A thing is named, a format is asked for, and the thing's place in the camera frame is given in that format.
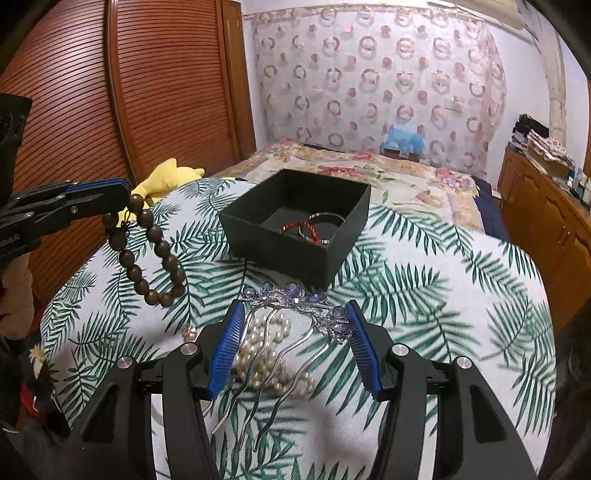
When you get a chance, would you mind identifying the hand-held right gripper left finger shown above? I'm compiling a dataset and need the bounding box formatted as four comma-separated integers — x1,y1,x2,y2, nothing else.
60,300,246,480

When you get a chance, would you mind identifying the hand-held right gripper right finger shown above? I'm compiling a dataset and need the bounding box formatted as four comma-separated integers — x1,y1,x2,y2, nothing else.
344,299,539,480

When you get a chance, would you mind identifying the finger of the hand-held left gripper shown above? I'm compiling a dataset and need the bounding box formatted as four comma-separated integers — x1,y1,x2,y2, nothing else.
0,188,131,234
9,178,131,205

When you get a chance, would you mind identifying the pearl necklace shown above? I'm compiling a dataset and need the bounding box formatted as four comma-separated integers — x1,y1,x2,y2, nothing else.
231,309,319,398

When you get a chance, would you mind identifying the large wooden bead bracelet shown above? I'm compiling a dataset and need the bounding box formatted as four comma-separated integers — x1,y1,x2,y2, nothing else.
102,194,188,308

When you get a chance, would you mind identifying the black jewelry box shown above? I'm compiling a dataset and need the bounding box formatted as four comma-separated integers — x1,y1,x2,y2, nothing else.
218,168,371,291

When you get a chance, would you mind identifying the person's left forearm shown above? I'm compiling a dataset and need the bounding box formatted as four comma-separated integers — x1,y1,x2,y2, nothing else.
0,263,36,329

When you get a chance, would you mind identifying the leaf print cloth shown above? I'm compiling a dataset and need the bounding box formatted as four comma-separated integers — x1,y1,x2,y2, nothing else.
39,178,555,480

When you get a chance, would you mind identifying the yellow plush toy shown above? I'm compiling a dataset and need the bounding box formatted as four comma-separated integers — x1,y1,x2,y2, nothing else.
131,158,206,206

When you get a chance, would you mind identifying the wooden slatted wardrobe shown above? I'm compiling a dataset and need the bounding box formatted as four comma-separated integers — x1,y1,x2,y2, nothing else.
0,0,257,305

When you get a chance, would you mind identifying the silver bangle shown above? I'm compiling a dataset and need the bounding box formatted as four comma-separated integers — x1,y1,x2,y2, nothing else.
302,211,346,244

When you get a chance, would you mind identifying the floral bedspread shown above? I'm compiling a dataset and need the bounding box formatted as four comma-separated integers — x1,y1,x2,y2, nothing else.
212,138,483,232

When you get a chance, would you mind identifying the dark floral cloth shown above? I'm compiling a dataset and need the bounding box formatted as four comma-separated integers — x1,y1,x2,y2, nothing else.
0,332,70,435

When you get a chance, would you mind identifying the navy bed sheet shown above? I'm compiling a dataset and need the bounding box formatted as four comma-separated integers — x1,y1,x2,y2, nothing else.
473,178,511,241

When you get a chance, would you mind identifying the blue plastic bag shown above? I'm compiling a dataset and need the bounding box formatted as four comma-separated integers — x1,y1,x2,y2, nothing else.
381,124,426,153

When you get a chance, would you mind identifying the wooden cabinet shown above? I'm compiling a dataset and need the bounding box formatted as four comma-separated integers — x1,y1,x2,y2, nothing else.
496,147,591,333

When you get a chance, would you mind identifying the row of toiletry bottles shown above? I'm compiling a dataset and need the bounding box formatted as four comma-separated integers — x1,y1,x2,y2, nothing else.
570,168,591,206

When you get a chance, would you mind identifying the stack of dark clothes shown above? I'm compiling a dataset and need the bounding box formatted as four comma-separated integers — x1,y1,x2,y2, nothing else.
510,113,550,154

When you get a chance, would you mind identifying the folded floral cloth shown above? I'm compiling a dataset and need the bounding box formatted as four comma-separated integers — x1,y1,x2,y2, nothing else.
526,130,575,172

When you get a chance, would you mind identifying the circle pattern curtain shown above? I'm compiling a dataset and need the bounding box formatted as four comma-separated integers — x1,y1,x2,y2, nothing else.
252,4,509,178

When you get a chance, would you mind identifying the red cord bracelet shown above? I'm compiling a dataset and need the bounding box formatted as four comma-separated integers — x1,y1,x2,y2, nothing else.
278,222,321,243

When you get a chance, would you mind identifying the wrapped wall pipe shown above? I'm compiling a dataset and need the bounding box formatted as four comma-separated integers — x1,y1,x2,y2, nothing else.
540,28,568,144

